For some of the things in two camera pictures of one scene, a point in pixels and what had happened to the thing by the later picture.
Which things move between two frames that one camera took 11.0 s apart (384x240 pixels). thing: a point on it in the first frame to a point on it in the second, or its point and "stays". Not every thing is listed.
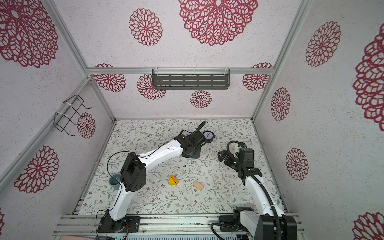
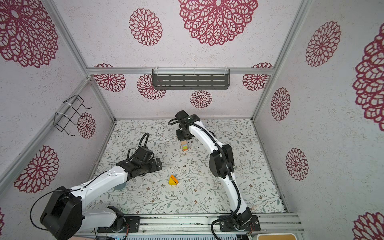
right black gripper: (225, 154) to (180, 137)
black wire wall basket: (66, 111) stays
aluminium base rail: (156, 224) stays
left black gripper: (197, 156) to (154, 167)
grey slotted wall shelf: (190, 78) stays
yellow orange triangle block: (172, 180) stays
